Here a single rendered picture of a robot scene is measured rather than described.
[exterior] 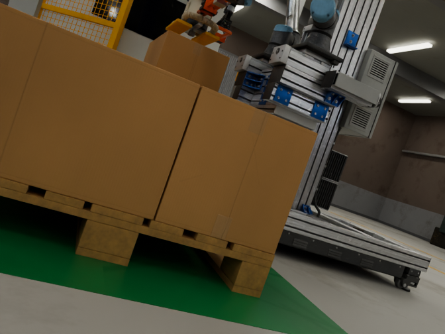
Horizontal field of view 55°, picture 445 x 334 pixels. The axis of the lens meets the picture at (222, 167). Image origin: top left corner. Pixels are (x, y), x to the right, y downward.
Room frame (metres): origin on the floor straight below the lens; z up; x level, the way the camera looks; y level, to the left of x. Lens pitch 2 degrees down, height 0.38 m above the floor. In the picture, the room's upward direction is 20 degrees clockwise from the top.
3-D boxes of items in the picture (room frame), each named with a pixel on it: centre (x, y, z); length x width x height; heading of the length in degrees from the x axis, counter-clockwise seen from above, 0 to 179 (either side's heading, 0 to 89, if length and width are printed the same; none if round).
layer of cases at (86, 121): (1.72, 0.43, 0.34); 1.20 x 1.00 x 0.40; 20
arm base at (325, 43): (2.22, -0.25, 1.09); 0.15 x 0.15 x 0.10
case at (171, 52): (2.79, 0.47, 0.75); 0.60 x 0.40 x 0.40; 22
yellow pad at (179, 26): (2.75, 0.57, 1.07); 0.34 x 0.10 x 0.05; 21
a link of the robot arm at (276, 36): (2.68, -0.07, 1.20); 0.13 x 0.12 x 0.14; 144
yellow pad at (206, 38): (2.82, 0.39, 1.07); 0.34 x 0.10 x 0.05; 21
